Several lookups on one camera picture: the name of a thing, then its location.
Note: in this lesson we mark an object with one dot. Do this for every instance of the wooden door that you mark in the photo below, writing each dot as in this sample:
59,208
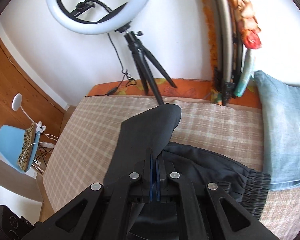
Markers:
20,85

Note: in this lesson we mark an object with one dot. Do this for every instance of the orange patterned cloth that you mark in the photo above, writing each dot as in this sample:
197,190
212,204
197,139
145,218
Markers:
247,17

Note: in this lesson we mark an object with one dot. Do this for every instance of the teal rolled tube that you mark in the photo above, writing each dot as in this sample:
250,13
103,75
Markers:
245,75

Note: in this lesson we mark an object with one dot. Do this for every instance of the light blue folded cloth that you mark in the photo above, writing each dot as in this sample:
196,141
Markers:
282,130

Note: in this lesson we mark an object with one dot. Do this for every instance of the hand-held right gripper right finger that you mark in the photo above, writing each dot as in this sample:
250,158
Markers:
160,180

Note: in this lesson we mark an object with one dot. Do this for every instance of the folded metal stand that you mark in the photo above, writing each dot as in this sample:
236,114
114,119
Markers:
223,30

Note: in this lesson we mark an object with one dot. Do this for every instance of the blue plastic chair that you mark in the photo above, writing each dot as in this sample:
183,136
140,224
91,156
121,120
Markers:
10,140

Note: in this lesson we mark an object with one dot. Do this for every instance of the dark grey pants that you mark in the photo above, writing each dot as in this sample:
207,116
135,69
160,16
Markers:
150,125

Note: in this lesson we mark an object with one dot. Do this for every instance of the black mini tripod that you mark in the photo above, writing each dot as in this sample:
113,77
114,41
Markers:
143,65

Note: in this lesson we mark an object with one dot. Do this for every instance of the leopard print cushion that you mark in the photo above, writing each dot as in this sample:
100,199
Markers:
27,150

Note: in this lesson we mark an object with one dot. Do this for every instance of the orange bed sheet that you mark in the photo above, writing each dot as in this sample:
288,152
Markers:
190,86

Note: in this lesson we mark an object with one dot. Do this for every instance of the white clip lamp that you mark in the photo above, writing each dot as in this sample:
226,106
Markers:
17,101

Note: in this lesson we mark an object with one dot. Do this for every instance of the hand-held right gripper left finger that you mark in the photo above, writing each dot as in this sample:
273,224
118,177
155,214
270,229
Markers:
150,180

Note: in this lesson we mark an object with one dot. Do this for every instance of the black gooseneck phone holder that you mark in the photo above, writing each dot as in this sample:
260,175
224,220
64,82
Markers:
90,5

